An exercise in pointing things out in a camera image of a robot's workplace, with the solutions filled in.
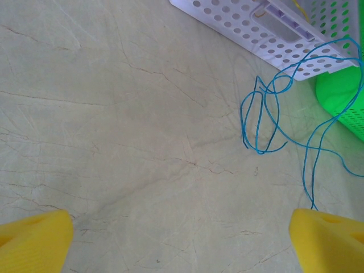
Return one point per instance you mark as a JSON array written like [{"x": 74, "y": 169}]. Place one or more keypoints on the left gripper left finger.
[{"x": 31, "y": 244}]

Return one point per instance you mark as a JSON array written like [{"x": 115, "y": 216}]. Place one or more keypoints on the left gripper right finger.
[{"x": 330, "y": 244}]

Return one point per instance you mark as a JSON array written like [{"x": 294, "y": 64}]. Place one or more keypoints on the green plastic mesh basket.
[{"x": 341, "y": 94}]

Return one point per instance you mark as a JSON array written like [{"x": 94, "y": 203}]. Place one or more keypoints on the purple perforated plastic basket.
[{"x": 241, "y": 25}]

